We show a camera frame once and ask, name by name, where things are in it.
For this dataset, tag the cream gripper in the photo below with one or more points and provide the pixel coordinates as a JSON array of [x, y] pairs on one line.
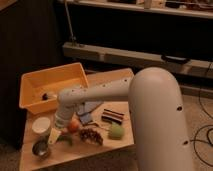
[[54, 135]]

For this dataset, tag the green pepper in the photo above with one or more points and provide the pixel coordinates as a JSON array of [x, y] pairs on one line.
[[66, 138]]

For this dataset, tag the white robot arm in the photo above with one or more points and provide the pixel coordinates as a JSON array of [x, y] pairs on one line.
[[156, 108]]

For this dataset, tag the metal cup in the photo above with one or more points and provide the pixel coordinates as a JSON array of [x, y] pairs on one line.
[[41, 148]]

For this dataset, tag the orange peach fruit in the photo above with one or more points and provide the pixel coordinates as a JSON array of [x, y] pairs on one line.
[[73, 126]]

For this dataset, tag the bunch of dark grapes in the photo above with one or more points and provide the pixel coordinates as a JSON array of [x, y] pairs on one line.
[[92, 135]]

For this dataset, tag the blue cloth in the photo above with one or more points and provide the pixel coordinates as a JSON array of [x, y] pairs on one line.
[[85, 110]]

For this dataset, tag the brush in bin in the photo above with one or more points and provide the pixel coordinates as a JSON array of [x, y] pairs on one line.
[[49, 95]]

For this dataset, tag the yellow plastic bin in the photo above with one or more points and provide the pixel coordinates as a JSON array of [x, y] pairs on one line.
[[51, 80]]

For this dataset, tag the striped brown block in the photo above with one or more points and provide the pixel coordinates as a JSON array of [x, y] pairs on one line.
[[112, 116]]

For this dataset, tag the metal pole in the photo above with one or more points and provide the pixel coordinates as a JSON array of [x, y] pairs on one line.
[[72, 37]]

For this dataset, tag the black object on shelf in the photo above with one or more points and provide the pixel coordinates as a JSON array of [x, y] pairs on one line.
[[176, 60]]

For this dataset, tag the wooden shelf rail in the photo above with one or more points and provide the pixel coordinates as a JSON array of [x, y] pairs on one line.
[[137, 59]]

